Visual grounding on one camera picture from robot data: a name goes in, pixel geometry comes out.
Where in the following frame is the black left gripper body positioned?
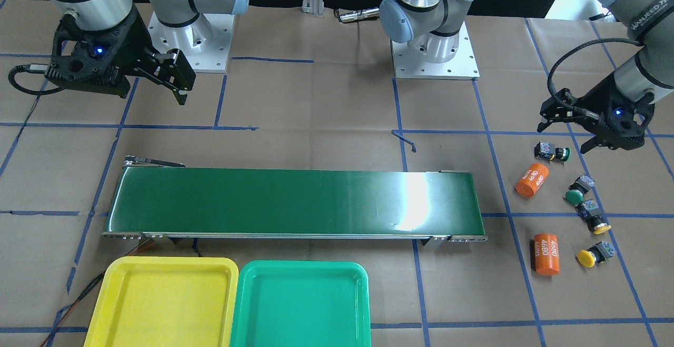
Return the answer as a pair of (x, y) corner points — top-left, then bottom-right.
(594, 76), (655, 150)

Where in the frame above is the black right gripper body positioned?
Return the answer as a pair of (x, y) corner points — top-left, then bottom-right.
(44, 8), (158, 99)

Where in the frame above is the green mushroom push button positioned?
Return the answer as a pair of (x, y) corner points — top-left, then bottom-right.
(564, 175), (596, 205)

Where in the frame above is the orange cylinder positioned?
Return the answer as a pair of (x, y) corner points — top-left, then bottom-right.
(514, 163), (550, 198)
(533, 233), (561, 276)

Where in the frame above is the yellow mushroom push button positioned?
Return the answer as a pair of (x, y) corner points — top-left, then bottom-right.
(576, 241), (616, 268)

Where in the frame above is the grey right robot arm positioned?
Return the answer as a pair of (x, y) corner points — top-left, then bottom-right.
(8, 0), (250, 105)

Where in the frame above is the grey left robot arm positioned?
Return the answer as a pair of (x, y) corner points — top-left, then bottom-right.
(379, 0), (673, 153)

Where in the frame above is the green push button small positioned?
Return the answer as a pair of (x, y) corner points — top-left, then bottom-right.
(533, 141), (571, 162)

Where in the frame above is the yellow push button upper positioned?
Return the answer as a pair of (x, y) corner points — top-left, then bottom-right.
(575, 199), (612, 235)

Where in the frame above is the green conveyor belt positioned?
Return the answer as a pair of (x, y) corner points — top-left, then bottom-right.
(103, 162), (487, 245)

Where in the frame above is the yellow plastic tray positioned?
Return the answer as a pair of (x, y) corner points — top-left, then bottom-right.
(84, 256), (239, 346)

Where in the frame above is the green plastic tray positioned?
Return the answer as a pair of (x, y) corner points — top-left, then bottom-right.
(230, 260), (372, 346)

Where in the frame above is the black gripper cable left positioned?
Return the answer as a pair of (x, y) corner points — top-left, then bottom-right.
(547, 38), (646, 118)

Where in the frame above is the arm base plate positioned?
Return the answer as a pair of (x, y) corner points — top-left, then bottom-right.
(391, 24), (481, 81)
(148, 13), (236, 74)

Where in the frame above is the red black wire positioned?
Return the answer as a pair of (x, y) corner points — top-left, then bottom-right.
(39, 234), (203, 347)

